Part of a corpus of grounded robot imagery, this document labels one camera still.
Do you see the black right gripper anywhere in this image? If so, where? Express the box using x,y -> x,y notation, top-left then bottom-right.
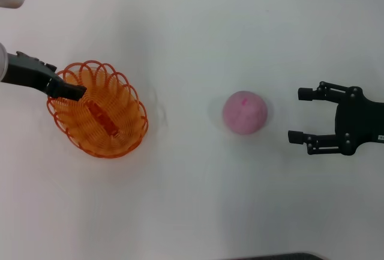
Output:
287,81 -> 384,156

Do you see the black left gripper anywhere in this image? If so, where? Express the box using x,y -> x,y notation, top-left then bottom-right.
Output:
5,50 -> 88,101

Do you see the orange plastic woven basket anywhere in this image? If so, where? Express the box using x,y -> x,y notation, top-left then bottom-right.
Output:
46,59 -> 150,159

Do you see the pink peach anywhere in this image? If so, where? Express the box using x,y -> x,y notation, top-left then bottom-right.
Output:
221,90 -> 268,136

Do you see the black robot torso edge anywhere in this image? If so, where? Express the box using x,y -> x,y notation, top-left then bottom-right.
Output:
230,252 -> 327,260

